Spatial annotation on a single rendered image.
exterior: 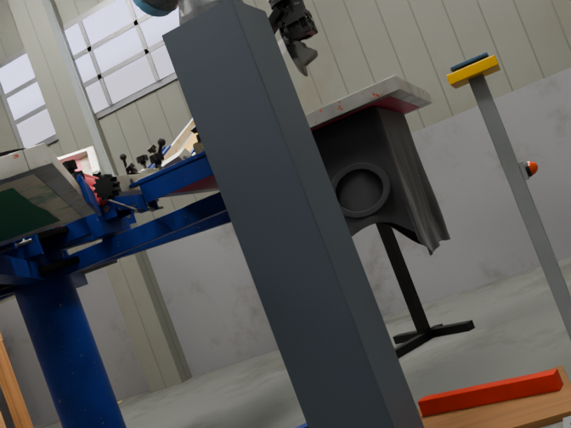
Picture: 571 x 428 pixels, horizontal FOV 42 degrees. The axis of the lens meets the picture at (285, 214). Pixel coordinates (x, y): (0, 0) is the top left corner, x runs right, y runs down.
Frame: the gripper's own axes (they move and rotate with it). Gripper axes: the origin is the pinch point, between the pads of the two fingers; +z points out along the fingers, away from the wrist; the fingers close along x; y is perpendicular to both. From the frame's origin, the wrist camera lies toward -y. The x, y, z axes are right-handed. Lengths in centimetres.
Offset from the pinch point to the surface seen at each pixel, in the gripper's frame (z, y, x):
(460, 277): 102, -29, 307
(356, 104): 13.8, 10.9, -2.2
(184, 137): -23, -96, 124
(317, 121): 13.7, -0.4, -2.2
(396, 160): 30.7, 13.4, 7.2
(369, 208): 39.9, 2.3, 5.0
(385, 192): 37.4, 8.1, 4.2
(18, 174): 14, -30, -87
